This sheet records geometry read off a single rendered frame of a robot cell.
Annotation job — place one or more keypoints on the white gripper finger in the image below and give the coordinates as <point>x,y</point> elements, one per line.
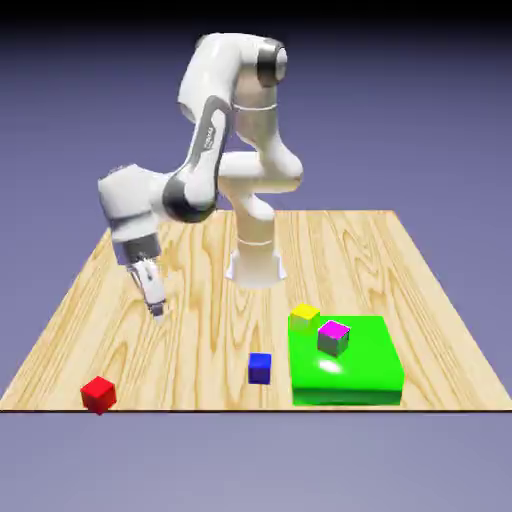
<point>157,312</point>

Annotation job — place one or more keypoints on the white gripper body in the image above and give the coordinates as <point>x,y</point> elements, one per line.
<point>149,284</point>

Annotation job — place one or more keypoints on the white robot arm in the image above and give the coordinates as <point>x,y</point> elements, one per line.
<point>208,100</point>

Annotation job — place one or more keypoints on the small red cube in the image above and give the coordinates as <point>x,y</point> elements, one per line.
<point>98,394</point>

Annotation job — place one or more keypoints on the small blue cube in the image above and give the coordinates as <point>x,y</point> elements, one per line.
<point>259,368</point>

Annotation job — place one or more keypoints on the small yellow cube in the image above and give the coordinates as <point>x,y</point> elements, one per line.
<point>302,316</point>

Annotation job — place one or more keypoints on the small magenta cube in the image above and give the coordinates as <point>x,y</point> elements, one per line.
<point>333,338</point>

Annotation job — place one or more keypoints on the large green box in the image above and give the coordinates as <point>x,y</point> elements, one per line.
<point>352,368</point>

